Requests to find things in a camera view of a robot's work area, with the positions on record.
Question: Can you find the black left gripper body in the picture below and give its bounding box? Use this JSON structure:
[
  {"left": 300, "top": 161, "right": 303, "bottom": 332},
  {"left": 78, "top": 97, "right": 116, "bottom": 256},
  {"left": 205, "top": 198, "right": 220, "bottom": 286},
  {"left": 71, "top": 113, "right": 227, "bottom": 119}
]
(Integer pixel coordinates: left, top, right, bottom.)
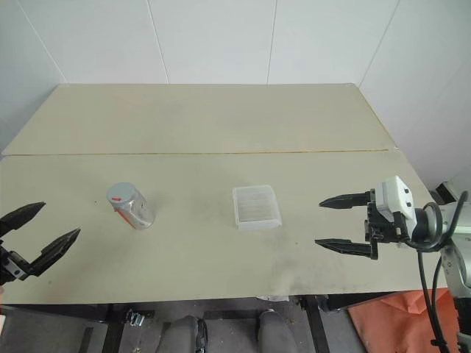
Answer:
[{"left": 0, "top": 245, "right": 30, "bottom": 286}]

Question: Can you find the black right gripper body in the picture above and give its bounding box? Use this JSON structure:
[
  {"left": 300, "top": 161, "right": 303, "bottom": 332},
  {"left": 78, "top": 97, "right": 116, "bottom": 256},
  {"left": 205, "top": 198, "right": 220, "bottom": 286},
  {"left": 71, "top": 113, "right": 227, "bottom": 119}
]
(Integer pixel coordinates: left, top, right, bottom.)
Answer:
[{"left": 363, "top": 188, "right": 410, "bottom": 255}]

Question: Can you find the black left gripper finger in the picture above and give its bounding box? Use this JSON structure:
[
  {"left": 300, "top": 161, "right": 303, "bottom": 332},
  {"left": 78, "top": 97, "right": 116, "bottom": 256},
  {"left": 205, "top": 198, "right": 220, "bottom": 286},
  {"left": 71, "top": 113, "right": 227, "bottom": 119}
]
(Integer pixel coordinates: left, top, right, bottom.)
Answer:
[
  {"left": 0, "top": 201, "right": 47, "bottom": 240},
  {"left": 24, "top": 227, "right": 82, "bottom": 281}
]

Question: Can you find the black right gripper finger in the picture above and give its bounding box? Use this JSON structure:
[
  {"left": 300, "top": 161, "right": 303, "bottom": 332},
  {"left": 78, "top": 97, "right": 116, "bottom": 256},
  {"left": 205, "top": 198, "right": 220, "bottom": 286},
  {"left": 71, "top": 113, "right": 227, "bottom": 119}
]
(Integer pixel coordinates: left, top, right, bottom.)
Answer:
[
  {"left": 318, "top": 190, "right": 373, "bottom": 211},
  {"left": 314, "top": 238, "right": 380, "bottom": 261}
]

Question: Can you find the clear plastic rectangular container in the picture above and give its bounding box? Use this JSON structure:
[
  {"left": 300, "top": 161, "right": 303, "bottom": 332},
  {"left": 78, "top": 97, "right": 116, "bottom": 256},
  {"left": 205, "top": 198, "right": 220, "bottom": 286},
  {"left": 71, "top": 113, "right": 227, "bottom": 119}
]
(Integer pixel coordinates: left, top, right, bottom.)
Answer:
[{"left": 232, "top": 184, "right": 283, "bottom": 232}]

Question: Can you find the orange sheet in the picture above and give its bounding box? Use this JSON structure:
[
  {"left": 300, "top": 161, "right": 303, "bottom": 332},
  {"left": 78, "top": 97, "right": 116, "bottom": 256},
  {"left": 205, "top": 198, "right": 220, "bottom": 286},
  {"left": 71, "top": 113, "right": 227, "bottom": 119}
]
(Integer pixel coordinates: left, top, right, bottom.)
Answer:
[{"left": 347, "top": 288, "right": 461, "bottom": 353}]

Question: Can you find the silver can with red label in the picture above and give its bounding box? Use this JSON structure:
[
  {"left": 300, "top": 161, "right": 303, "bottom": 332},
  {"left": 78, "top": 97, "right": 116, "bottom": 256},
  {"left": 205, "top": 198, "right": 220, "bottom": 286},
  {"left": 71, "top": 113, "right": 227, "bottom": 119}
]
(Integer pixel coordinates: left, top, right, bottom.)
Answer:
[{"left": 106, "top": 182, "right": 155, "bottom": 232}]

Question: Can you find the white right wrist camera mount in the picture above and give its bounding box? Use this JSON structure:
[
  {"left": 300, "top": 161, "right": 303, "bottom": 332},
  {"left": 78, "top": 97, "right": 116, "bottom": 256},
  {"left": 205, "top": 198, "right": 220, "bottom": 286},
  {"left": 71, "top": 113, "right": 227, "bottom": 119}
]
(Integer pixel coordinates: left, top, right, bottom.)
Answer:
[{"left": 374, "top": 175, "right": 417, "bottom": 223}]

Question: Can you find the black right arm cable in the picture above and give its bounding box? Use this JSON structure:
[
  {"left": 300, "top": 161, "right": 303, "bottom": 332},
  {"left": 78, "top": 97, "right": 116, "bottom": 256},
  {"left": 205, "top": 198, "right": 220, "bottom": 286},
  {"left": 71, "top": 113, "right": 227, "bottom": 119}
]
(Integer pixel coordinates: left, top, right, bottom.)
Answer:
[{"left": 403, "top": 190, "right": 467, "bottom": 353}]

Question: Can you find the black metal table frame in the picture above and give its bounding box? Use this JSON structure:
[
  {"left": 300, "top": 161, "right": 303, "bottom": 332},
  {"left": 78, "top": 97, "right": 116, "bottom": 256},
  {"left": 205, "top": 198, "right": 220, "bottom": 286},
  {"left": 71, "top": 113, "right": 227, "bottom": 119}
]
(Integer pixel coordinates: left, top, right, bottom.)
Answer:
[{"left": 0, "top": 293, "right": 400, "bottom": 353}]

